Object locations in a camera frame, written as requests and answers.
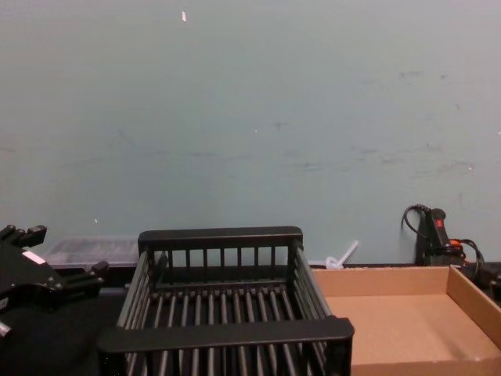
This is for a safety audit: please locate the black rack with steel bars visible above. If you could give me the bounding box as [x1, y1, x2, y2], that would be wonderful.
[96, 225, 355, 376]

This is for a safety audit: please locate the shallow brown cardboard tray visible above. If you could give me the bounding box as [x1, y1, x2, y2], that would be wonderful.
[311, 264, 501, 376]

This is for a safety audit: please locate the clear plastic case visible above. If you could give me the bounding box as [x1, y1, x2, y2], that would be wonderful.
[41, 235, 141, 269]

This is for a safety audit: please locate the black tool power cord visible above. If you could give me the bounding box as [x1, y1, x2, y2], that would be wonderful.
[402, 204, 430, 238]

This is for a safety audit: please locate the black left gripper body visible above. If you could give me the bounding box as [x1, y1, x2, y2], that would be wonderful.
[0, 243, 64, 314]

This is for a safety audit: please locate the black corded tool red switch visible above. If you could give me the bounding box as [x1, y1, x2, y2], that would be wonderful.
[413, 208, 470, 267]

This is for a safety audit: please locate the white three-armed plastic piece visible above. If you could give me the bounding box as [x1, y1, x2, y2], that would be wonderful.
[308, 239, 359, 271]

